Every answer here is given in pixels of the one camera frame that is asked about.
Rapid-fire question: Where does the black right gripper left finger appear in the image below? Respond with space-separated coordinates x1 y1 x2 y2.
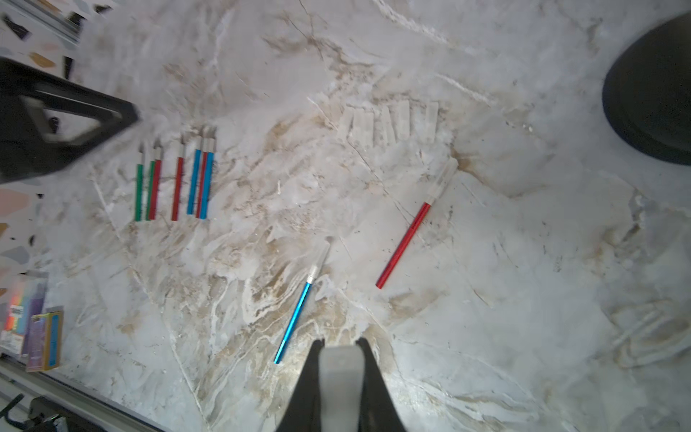
276 339 325 432

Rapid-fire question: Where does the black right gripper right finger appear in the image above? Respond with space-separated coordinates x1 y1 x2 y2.
356 338 405 431

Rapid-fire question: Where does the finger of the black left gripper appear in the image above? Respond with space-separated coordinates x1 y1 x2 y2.
1 58 139 184

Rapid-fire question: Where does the red carving knife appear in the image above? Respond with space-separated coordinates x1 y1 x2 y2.
375 158 458 289
171 133 185 221
195 126 211 219
150 139 162 220

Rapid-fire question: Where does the green carving knife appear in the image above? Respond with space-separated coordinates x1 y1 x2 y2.
134 144 145 221
145 149 155 221

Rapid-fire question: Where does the blue carving knife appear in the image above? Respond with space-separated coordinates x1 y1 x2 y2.
200 127 217 220
273 238 331 365
186 130 204 215

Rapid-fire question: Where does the clear plastic knife cap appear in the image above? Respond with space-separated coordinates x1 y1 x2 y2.
337 106 354 141

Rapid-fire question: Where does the clear cap of red knife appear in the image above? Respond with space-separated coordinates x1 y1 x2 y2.
362 111 374 147

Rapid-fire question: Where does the clear cap of blue knife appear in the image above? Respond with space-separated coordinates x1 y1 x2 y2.
395 99 410 141

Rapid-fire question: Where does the rainbow knife set package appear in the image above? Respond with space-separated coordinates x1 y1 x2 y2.
1 271 48 356

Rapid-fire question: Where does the purple orange small box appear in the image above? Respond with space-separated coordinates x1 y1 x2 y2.
26 307 64 373

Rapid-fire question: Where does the black microphone stand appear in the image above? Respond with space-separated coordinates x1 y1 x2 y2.
602 13 690 166

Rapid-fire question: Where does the aluminium corner post left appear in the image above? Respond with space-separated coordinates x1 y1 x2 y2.
5 0 82 43

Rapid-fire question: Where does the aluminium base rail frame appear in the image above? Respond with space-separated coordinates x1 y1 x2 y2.
1 354 165 431

